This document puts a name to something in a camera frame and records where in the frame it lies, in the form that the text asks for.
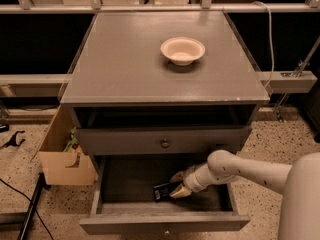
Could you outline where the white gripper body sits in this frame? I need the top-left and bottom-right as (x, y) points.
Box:
(183, 164), (211, 193)

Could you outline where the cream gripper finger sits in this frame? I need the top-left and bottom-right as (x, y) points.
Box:
(169, 170), (189, 183)
(169, 183), (192, 199)

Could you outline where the blue rxbar blueberry bar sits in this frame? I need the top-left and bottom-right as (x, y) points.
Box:
(153, 183), (179, 202)

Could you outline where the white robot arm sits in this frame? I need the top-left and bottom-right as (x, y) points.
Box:
(170, 150), (320, 240)

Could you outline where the grey open middle drawer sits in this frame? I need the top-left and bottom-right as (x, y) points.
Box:
(80, 154), (250, 235)

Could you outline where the grey top drawer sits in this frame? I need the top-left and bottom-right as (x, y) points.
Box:
(76, 126), (252, 155)

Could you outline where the grey wooden drawer cabinet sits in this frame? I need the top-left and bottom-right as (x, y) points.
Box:
(59, 10), (271, 162)

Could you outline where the plywood box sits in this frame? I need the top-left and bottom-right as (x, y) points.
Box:
(37, 106), (96, 186)

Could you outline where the green packet in box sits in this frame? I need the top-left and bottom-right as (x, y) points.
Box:
(63, 127), (78, 152)

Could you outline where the white paper bowl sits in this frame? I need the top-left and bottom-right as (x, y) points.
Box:
(160, 37), (206, 66)

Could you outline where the black metal floor bar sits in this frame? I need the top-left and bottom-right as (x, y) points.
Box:
(17, 173), (46, 240)

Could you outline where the black clamp tool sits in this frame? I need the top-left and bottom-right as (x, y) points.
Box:
(1, 131), (25, 149)

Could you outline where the black floor cable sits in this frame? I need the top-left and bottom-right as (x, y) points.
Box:
(0, 177), (55, 240)

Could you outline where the white cable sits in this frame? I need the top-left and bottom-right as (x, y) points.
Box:
(252, 1), (276, 88)

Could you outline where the aluminium frame rail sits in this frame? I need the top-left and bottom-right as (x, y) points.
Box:
(0, 3), (320, 14)

